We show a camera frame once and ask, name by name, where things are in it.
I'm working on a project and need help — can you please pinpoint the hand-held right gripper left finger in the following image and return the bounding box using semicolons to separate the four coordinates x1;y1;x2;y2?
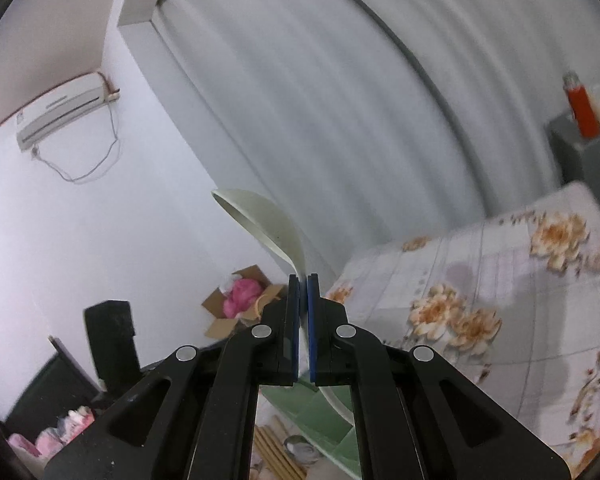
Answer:
44;274;301;480

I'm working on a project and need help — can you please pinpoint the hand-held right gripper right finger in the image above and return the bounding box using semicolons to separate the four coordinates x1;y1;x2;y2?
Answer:
306;273;570;480

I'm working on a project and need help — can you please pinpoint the green plastic utensil holder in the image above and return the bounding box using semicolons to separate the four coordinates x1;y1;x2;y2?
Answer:
256;382;362;478

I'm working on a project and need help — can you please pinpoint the metal spoon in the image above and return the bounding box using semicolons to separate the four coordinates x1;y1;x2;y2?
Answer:
284;435;321;466

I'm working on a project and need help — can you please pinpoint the cream plastic spoon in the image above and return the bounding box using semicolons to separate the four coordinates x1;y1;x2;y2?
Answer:
211;188;355;416

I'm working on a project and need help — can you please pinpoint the pink plastic bag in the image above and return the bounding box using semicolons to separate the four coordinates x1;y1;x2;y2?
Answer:
222;280;266;318

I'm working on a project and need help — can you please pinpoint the cardboard box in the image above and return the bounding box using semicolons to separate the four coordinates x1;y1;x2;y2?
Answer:
202;265;288;343

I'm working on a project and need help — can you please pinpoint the pink floral blanket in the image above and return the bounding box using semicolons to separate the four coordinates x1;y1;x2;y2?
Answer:
7;405;96;461

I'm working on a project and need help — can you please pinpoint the grey curtain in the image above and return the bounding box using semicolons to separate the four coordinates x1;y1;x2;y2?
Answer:
152;0;600;281

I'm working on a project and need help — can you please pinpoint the white air conditioner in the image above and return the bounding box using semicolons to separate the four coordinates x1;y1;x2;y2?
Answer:
16;72;121;151

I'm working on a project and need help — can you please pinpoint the red thermos bottle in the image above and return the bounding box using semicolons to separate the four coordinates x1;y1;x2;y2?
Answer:
562;72;600;139

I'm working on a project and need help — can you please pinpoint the air conditioner cable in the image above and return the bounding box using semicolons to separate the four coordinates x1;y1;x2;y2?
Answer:
32;87;122;183

